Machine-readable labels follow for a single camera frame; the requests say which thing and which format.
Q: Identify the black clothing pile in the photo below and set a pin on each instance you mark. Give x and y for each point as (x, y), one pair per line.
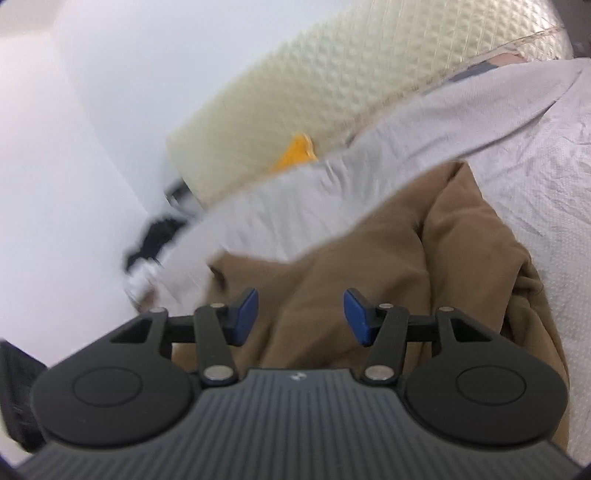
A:
(157, 237)

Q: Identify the brown hoodie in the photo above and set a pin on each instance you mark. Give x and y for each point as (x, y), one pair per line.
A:
(369, 258)

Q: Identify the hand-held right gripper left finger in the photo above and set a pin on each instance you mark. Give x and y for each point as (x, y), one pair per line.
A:
(244, 318)

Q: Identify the white clothing pile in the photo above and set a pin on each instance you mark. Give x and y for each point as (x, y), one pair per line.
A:
(141, 279)

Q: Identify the cream quilted headboard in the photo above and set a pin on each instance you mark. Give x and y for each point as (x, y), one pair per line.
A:
(346, 69)

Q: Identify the grey bed duvet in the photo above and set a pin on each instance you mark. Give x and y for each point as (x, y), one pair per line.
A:
(531, 161)

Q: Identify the dark wall socket plate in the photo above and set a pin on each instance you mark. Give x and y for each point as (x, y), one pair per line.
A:
(178, 194)

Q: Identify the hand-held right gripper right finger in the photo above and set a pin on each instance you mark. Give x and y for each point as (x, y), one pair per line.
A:
(358, 318)

